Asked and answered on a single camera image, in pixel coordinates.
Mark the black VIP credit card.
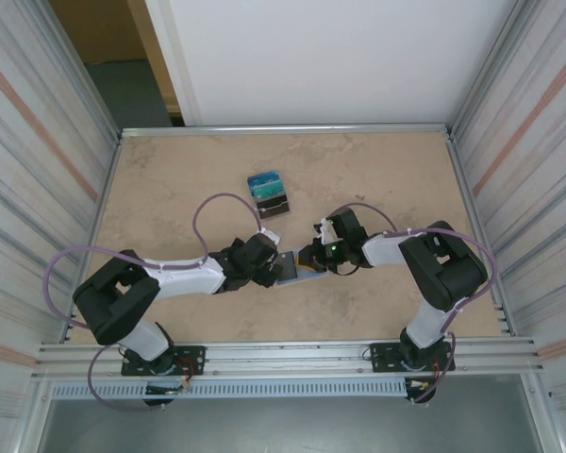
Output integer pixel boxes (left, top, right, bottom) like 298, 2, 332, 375
277, 251, 305, 280

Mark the beige card holder wallet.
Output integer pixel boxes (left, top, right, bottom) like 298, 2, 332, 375
274, 248, 330, 290

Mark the clear acrylic card organizer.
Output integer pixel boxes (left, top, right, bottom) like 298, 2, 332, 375
245, 169, 293, 221

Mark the black VIP card stack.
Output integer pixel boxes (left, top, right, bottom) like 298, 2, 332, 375
257, 195, 291, 213

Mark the teal card stack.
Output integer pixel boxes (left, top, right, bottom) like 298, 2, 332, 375
250, 181, 287, 198

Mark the blue card stack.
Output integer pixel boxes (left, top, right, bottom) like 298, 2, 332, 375
247, 170, 282, 186

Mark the small circuit board connector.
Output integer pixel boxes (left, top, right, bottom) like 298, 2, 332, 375
404, 377, 436, 394
144, 377, 193, 395

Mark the aluminium mounting rail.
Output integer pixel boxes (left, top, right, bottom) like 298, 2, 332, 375
31, 336, 547, 380

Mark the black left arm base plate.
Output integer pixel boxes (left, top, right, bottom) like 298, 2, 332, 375
120, 345, 207, 378

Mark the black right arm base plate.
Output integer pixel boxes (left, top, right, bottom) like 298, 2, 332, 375
367, 343, 454, 375

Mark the slotted grey cable duct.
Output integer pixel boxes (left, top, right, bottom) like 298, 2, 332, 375
51, 379, 409, 400

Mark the aluminium rear table frame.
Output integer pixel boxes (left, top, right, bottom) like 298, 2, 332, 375
117, 123, 456, 142

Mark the aluminium table side rail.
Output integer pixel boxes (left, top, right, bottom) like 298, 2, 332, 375
445, 134, 518, 337
67, 134, 124, 344

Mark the white door frame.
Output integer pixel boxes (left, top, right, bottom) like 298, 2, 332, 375
143, 0, 204, 127

